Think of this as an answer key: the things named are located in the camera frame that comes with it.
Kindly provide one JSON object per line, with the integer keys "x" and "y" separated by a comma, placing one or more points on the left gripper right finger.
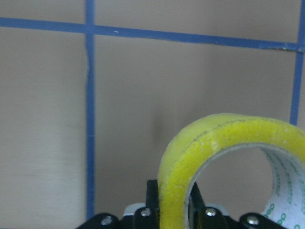
{"x": 202, "y": 216}

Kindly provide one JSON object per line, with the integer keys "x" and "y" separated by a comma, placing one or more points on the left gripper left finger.
{"x": 147, "y": 217}

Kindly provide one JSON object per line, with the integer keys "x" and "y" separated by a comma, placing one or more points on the yellow tape roll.
{"x": 204, "y": 140}

